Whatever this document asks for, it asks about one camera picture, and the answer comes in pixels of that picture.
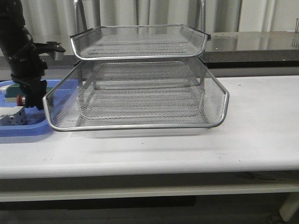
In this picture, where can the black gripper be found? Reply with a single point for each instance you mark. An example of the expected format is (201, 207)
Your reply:
(27, 69)

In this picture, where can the red emergency push button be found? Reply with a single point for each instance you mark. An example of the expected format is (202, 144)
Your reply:
(22, 100)

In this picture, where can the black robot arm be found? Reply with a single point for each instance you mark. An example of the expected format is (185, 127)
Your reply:
(17, 46)

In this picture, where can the green terminal block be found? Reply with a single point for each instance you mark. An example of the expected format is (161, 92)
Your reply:
(9, 94)

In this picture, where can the blue plastic tray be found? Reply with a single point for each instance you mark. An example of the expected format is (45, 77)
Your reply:
(35, 127)

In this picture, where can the white circuit breaker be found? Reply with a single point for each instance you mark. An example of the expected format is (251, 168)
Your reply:
(13, 116)

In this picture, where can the grey stone counter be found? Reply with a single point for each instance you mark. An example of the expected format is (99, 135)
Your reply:
(252, 49)

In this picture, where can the silver wire rack frame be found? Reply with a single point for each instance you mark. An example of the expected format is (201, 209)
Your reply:
(79, 18)

